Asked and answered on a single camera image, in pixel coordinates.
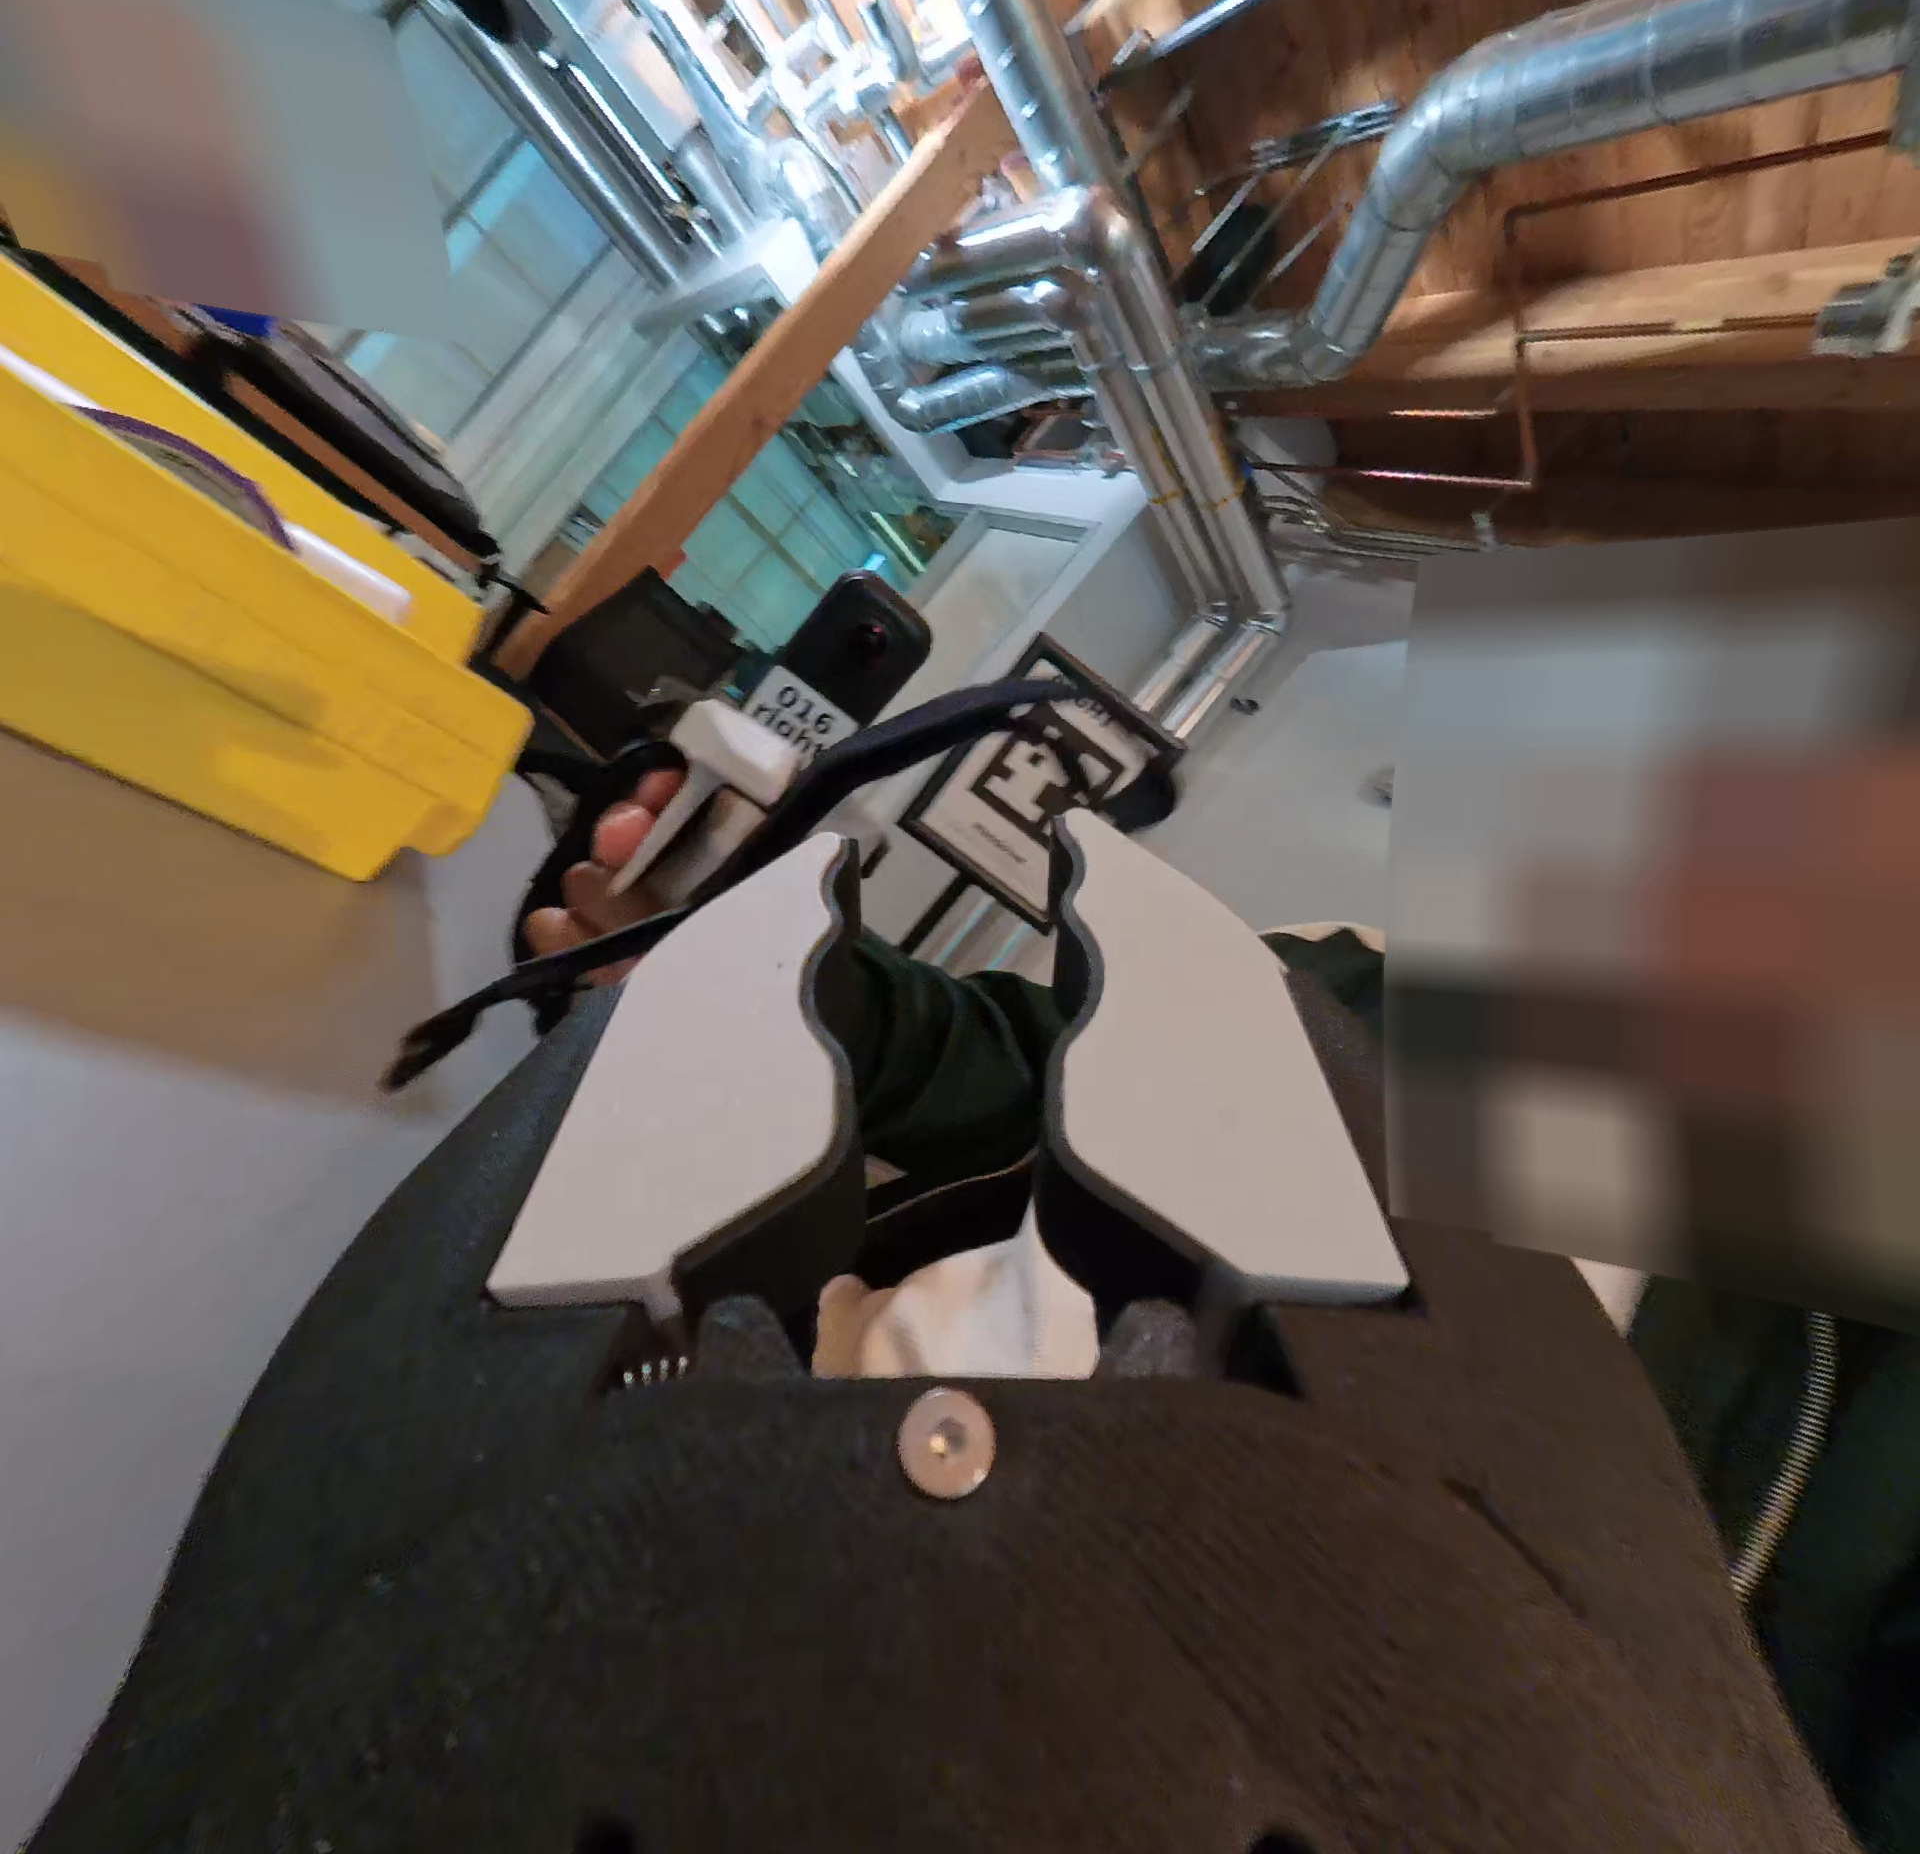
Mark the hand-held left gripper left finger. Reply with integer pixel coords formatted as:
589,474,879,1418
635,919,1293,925
488,832,869,1375

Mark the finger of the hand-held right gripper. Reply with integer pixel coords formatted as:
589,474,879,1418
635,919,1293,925
607,700,834,899

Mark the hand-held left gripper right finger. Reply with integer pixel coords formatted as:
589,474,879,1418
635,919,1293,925
1035,810,1412,1375

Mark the black strap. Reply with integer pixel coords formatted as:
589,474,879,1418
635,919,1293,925
383,680,1184,1090

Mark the yellow plastic bin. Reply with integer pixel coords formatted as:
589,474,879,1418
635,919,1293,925
0,257,534,885

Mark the person's right forearm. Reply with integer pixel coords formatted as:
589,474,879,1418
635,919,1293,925
854,932,1074,1182

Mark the person's right hand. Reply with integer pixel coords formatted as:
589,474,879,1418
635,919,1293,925
523,766,693,988

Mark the framed marker sign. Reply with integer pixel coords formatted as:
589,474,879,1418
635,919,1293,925
901,632,1188,933

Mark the wooden pillar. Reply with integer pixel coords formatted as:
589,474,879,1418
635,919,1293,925
495,76,1023,679

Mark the person's torso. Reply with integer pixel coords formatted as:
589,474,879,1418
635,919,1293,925
817,925,1920,1854

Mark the brown wooden table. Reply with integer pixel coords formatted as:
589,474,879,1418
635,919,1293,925
225,376,496,574

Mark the white paper roll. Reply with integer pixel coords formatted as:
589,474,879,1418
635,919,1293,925
285,519,411,628

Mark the black backpack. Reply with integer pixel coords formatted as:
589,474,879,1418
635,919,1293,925
195,315,496,566

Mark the purple tape roll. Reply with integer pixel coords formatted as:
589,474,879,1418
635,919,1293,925
66,407,294,552

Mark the bundle of silver ducts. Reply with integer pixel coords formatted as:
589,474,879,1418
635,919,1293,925
495,0,1920,730

